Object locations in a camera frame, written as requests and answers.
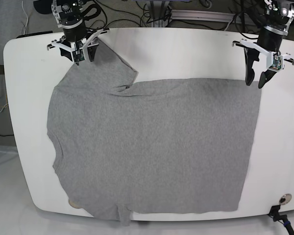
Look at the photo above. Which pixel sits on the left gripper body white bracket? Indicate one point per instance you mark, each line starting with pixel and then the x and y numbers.
pixel 267 44

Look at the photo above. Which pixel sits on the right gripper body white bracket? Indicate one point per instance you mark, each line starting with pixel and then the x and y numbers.
pixel 78 37

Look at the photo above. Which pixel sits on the grey t-shirt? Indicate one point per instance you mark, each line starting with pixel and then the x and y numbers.
pixel 162 146

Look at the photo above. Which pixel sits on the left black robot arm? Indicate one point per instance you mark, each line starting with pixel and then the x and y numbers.
pixel 279 14

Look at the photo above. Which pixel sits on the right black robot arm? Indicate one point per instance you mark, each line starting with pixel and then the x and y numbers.
pixel 135 56

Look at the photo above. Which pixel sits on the silver table grommet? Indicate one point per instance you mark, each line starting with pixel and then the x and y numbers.
pixel 285 199

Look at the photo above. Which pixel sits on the beige table grommet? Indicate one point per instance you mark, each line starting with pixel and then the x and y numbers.
pixel 73 205

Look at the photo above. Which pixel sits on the white aluminium rail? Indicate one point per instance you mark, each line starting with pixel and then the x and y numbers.
pixel 193 15

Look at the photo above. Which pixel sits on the black clamp with cable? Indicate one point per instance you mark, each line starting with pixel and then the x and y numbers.
pixel 275 215

